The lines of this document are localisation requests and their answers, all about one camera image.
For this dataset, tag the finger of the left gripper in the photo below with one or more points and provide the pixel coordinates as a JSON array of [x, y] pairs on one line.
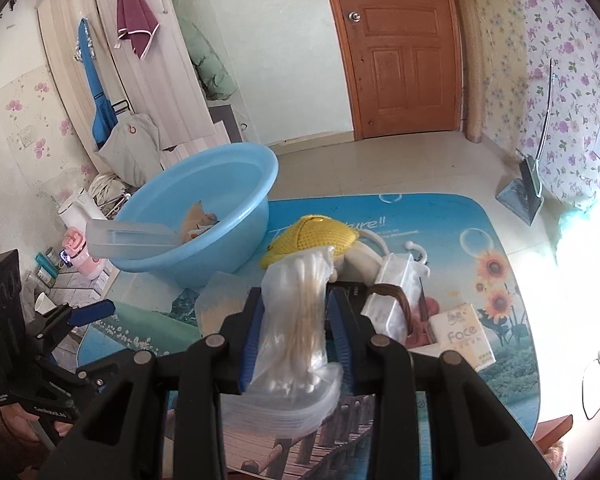
[[62, 320]]

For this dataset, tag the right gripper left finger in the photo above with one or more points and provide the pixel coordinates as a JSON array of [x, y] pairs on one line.
[[121, 433]]

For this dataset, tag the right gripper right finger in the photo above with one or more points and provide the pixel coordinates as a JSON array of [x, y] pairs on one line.
[[472, 435]]

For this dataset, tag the clear plastic box lid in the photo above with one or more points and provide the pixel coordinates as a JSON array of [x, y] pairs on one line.
[[128, 240]]

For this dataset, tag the Face tissue pack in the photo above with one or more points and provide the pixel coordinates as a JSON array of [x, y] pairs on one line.
[[460, 330]]

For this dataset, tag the bag of cotton swabs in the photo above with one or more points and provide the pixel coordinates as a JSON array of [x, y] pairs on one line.
[[292, 386]]

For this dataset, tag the person left hand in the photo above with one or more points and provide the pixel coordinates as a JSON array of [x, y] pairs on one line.
[[30, 429]]

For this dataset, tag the pink white bottle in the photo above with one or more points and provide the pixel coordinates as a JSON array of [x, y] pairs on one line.
[[75, 249]]

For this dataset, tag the clear box of toothpicks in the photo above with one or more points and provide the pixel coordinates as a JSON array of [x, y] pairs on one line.
[[225, 294]]

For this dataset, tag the orange item in basin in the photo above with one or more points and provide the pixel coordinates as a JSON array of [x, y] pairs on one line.
[[196, 222]]

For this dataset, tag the beige tote bag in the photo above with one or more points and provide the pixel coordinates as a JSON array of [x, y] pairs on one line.
[[132, 150]]

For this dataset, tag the light blue plastic basin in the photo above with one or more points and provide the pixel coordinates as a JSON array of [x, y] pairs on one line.
[[231, 182]]

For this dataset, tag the white plastic hook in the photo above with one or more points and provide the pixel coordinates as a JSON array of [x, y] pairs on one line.
[[418, 253]]

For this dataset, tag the blue hanging bag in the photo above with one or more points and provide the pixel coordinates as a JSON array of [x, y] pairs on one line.
[[105, 118]]

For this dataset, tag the yellow mesh hat plush doll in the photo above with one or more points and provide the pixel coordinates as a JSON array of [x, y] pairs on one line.
[[357, 254]]

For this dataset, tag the white wooden wardrobe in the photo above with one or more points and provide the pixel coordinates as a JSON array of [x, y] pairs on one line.
[[162, 85]]

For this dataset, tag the green puffer jacket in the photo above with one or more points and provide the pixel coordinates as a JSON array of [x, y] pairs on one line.
[[213, 76]]

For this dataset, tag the maroon hanging towel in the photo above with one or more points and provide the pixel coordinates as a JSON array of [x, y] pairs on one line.
[[137, 24]]

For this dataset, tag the brown wooden door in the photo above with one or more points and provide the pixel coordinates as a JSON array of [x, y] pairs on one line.
[[402, 60]]

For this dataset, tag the clear box of white cables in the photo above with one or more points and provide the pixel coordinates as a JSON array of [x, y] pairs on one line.
[[392, 300]]

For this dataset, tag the dustpan with long handle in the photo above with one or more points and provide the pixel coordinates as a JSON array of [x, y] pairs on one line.
[[524, 196]]

